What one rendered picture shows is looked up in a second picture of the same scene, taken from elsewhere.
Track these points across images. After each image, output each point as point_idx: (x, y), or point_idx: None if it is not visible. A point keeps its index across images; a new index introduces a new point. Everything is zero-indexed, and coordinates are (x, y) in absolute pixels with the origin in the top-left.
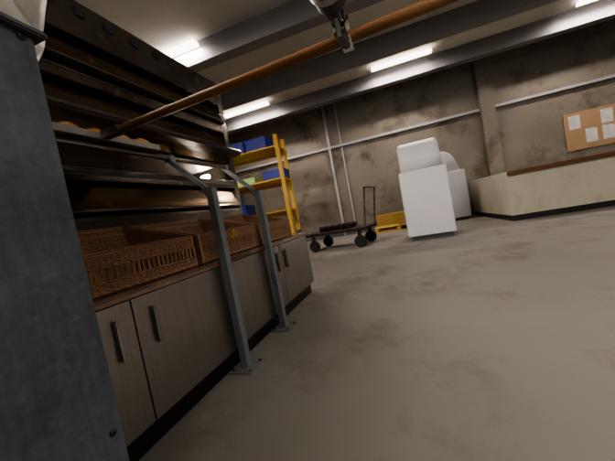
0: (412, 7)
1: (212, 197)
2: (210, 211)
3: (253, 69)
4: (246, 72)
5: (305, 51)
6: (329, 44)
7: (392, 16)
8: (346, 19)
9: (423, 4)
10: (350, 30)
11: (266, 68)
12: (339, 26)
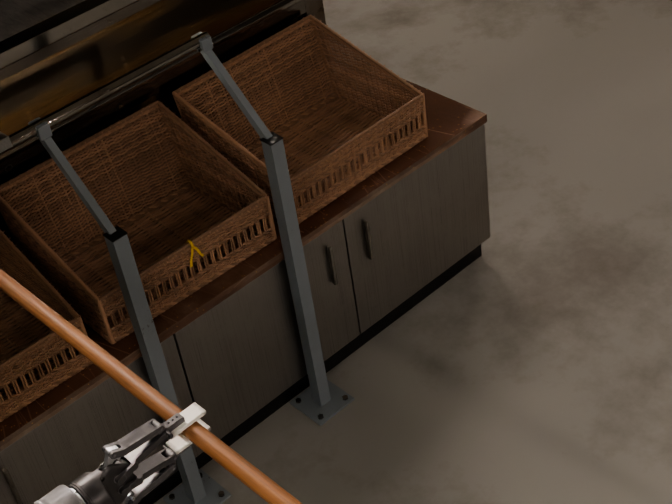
0: (253, 489)
1: (117, 257)
2: (116, 274)
3: (78, 345)
4: (70, 337)
5: (136, 396)
6: (163, 419)
7: (231, 472)
8: (169, 437)
9: (264, 499)
10: (187, 433)
11: (93, 363)
12: (125, 501)
